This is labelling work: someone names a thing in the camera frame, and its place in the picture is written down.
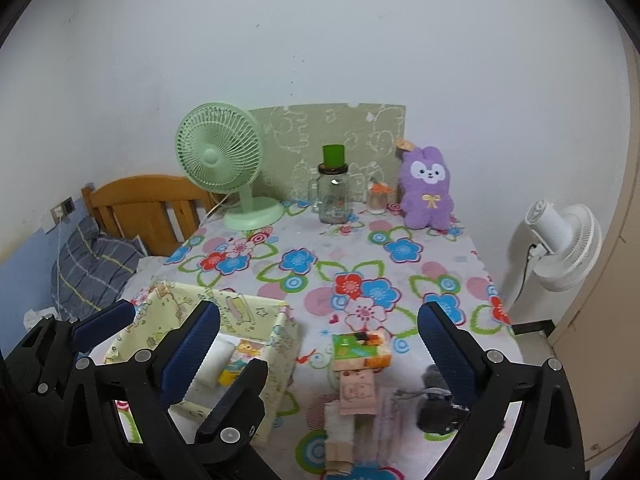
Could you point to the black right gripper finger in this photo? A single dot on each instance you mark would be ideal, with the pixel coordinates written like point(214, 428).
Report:
point(546, 442)

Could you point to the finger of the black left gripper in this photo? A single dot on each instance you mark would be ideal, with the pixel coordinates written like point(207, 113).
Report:
point(45, 420)
point(120, 427)

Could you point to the white soft cloth pack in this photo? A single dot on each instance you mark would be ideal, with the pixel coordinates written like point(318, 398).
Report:
point(216, 359)

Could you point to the cartoon print tissue pack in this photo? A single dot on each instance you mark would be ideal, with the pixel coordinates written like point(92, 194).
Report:
point(244, 351)

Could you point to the clear plastic packet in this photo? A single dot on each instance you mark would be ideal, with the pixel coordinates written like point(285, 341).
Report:
point(391, 424)

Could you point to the pink tissue pack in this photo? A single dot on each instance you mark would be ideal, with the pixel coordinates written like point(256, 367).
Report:
point(357, 392)

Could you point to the beige bandage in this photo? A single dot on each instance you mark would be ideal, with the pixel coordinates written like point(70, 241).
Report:
point(340, 433)

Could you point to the grey rolled socks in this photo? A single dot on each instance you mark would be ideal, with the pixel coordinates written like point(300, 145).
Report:
point(436, 410)

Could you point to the grey plaid pillow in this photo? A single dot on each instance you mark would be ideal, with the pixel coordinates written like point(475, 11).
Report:
point(92, 269)

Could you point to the yellow fabric storage box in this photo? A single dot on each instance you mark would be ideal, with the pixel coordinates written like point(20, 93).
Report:
point(166, 305)

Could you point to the green orange tissue pack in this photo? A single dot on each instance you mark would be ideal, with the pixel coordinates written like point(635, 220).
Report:
point(361, 351)

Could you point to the white floor fan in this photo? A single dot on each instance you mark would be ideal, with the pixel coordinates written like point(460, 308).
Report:
point(567, 245)

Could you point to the floral tablecloth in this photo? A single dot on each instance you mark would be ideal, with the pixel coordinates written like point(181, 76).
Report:
point(371, 273)

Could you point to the green desk fan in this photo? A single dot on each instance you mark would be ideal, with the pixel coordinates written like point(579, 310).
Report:
point(219, 148)

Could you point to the purple plush bunny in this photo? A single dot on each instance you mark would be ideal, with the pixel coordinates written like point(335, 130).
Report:
point(424, 180)

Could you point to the glass jar green lid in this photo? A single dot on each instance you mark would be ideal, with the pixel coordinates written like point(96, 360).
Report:
point(329, 191)

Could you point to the small toothpick jar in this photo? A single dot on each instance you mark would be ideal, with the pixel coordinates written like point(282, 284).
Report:
point(378, 197)

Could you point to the wall power socket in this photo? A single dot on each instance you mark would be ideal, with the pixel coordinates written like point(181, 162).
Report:
point(63, 209)

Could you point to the green patterned wall board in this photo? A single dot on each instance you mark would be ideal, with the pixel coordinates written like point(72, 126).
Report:
point(293, 138)

